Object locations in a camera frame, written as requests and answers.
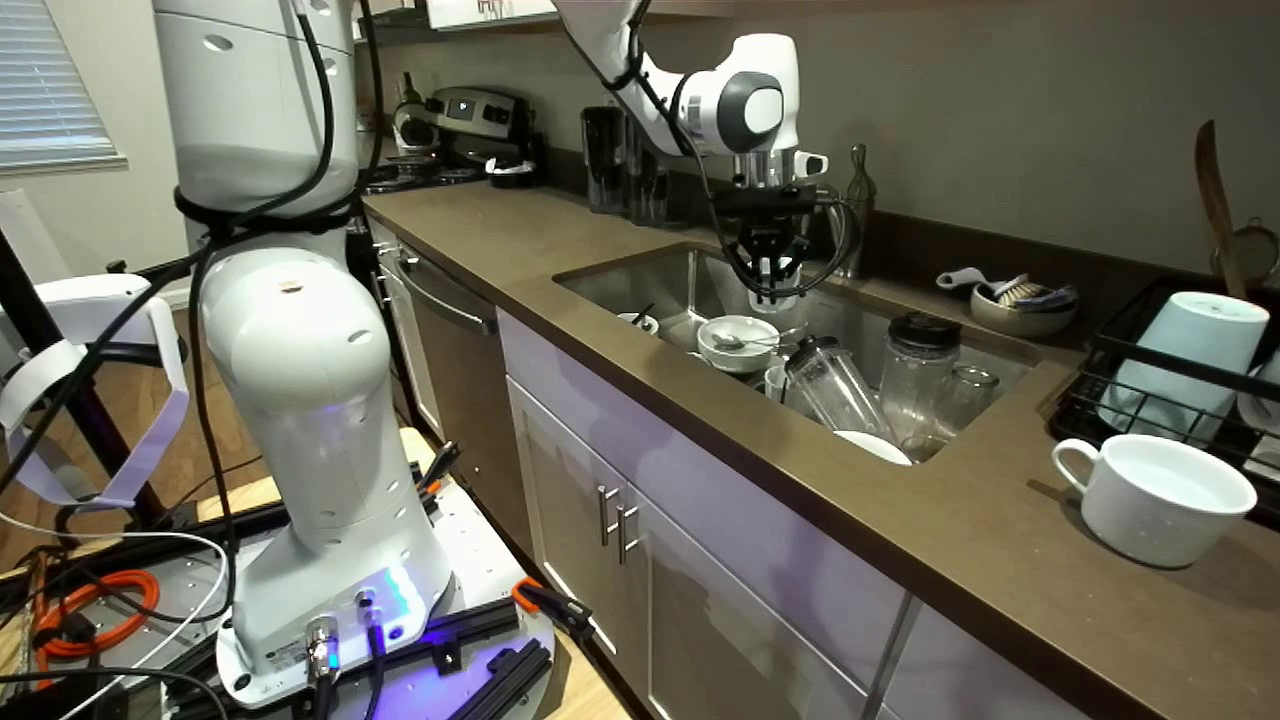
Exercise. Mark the pale blue container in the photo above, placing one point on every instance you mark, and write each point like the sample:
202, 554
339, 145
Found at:
1203, 320

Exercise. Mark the white ceramic cup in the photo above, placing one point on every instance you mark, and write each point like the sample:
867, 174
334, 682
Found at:
642, 327

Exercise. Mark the black tripod leg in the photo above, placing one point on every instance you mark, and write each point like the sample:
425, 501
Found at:
85, 402

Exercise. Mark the silver countertop appliance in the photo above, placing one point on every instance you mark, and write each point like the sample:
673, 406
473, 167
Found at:
465, 115

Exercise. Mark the stainless steel sink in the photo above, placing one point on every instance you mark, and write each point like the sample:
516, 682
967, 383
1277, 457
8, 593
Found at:
642, 285

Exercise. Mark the clear glass tumbler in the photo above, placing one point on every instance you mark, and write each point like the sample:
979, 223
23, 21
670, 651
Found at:
979, 396

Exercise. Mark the white plate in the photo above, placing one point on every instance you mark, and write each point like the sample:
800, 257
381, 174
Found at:
872, 445

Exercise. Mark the round metal strainer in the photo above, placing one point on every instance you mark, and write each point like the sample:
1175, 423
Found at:
1263, 252

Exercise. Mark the window blind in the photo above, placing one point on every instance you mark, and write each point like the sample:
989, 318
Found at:
55, 82

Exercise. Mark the black tumbler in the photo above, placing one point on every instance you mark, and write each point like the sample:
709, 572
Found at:
647, 182

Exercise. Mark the black dish rack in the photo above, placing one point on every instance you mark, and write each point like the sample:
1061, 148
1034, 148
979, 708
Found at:
1075, 412

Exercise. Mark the orange black clamp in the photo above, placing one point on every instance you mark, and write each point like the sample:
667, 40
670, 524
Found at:
555, 606
441, 467

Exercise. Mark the white scoop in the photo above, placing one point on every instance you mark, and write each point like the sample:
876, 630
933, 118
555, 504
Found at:
952, 277

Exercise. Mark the sponge holder dish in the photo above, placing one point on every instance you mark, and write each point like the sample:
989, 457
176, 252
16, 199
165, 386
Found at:
1025, 314

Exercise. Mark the white bowl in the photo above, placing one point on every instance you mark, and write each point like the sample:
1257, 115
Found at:
742, 350

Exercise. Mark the sink base cabinets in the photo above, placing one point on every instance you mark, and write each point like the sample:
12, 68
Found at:
694, 504

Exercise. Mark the black extrusion bar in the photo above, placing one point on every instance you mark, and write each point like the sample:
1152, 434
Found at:
455, 630
505, 682

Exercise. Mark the large white mug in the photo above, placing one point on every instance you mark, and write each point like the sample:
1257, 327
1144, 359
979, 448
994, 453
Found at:
1160, 512

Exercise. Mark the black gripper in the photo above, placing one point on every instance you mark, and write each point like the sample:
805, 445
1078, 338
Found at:
782, 223

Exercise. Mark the steel kitchen faucet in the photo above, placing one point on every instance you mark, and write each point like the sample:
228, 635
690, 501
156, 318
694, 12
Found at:
863, 223

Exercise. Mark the tiny white cup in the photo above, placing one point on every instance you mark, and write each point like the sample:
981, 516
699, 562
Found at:
778, 386

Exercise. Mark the white curved frame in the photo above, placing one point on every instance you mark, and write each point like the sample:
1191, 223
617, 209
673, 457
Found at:
83, 303

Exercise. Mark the wide glass jar black lid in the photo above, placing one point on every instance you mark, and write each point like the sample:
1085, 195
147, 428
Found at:
923, 383

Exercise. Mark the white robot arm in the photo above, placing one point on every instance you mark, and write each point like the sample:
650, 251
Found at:
321, 402

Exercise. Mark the wooden spatula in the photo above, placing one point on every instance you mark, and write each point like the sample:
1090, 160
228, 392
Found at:
1209, 184

